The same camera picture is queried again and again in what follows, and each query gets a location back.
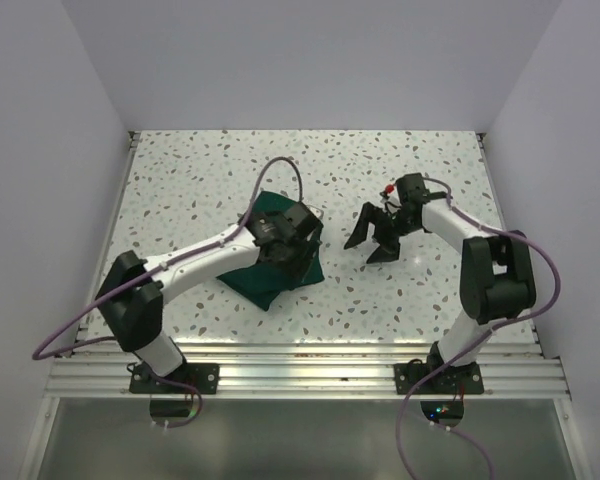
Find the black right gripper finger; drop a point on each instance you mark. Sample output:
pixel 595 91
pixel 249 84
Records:
pixel 369 215
pixel 387 250

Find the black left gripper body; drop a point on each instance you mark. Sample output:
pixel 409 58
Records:
pixel 289 263

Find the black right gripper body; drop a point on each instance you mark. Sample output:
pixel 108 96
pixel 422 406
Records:
pixel 389 225

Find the green surgical drape cloth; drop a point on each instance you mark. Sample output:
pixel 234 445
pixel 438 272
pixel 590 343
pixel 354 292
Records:
pixel 272 215

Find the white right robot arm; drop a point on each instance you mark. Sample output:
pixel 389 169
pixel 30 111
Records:
pixel 496 277

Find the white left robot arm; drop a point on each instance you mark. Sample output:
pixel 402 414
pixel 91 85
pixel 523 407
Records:
pixel 135 291

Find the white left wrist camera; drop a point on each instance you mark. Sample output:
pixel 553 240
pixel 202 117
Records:
pixel 317 212

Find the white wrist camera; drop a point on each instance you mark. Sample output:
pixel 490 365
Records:
pixel 317 212
pixel 389 199

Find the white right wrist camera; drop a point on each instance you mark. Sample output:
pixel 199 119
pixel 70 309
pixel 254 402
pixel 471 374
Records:
pixel 389 199

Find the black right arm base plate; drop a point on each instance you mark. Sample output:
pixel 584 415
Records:
pixel 452 381

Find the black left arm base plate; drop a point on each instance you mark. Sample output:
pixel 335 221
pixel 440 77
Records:
pixel 188 377

